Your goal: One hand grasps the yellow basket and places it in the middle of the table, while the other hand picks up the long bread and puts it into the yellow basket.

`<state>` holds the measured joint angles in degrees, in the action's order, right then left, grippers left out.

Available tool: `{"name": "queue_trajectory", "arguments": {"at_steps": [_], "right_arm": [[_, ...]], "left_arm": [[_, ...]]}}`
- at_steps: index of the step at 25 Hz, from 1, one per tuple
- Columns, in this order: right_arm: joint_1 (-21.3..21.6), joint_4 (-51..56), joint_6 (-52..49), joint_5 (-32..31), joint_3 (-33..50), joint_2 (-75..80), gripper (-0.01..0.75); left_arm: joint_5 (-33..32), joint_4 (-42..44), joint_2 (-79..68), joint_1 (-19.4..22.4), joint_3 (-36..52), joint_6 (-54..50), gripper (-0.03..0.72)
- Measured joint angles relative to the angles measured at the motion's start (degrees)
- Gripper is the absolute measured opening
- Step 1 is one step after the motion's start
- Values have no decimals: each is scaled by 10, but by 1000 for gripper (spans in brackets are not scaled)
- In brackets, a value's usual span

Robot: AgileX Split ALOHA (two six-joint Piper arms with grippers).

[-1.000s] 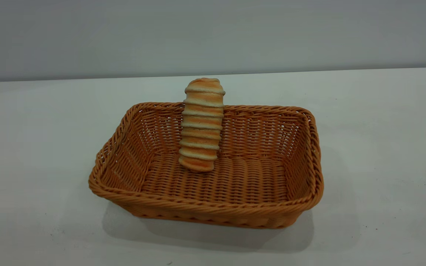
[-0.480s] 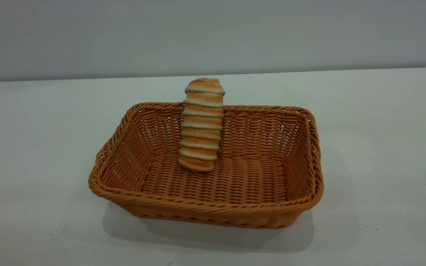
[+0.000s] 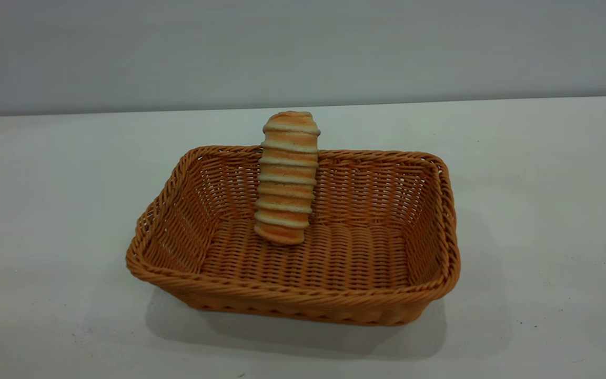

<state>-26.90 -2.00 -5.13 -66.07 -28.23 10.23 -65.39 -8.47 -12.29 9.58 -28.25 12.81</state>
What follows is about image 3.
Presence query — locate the ridged orange bread loaf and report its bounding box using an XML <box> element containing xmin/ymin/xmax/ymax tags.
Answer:
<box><xmin>253</xmin><ymin>111</ymin><xmax>321</xmax><ymax>246</ymax></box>

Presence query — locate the orange woven wicker basket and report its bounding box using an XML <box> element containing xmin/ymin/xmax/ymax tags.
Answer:
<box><xmin>126</xmin><ymin>145</ymin><xmax>461</xmax><ymax>327</ymax></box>

